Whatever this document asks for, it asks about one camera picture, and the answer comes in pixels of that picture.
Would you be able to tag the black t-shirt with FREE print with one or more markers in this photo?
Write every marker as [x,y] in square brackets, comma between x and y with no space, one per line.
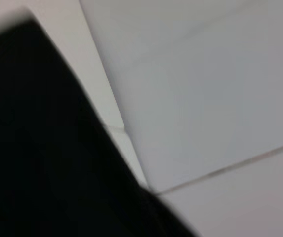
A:
[45,148]

